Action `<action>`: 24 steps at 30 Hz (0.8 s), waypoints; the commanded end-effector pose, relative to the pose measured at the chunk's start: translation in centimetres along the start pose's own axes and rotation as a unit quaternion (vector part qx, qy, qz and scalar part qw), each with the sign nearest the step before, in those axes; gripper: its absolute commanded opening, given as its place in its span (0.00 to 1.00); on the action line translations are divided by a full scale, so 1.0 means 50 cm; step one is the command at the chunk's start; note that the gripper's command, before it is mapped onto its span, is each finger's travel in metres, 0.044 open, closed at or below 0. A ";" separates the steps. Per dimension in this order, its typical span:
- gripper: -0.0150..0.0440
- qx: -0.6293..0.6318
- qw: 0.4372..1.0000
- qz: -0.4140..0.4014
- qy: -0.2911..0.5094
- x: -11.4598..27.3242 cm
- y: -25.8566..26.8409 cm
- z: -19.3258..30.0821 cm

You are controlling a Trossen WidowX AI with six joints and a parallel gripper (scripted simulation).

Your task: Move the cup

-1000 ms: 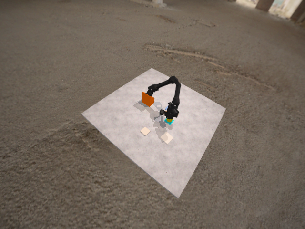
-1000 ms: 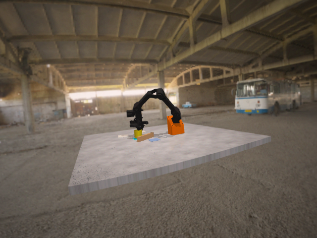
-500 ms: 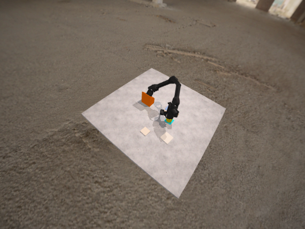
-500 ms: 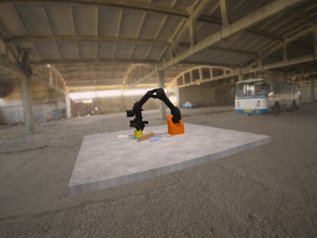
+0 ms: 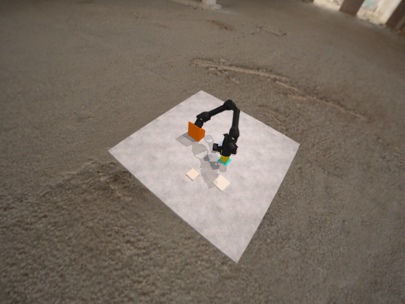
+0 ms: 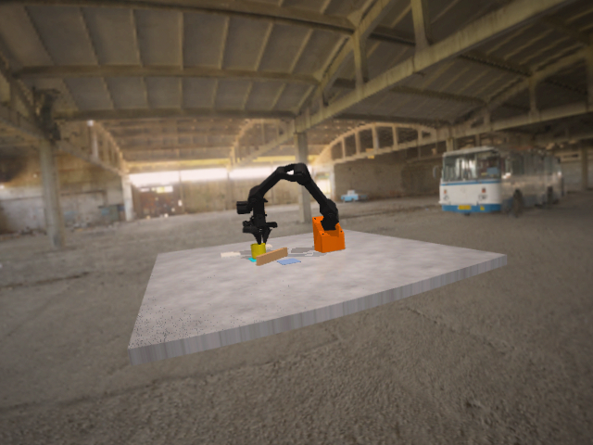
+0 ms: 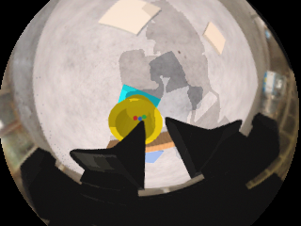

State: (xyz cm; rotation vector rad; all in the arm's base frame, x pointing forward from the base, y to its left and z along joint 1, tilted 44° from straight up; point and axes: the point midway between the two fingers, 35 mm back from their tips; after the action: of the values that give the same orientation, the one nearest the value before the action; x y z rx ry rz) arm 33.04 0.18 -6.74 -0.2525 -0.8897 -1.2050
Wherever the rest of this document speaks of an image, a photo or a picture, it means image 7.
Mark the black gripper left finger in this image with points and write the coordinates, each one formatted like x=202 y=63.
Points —
x=127 y=157

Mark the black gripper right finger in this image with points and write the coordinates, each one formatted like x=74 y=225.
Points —
x=197 y=145

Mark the orange flat bar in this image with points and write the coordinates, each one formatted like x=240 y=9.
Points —
x=162 y=141

